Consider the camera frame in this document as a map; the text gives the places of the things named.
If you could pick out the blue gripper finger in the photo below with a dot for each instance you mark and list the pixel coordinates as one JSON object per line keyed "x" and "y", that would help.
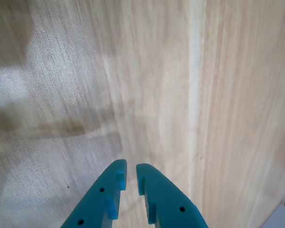
{"x": 171, "y": 204}
{"x": 97, "y": 202}

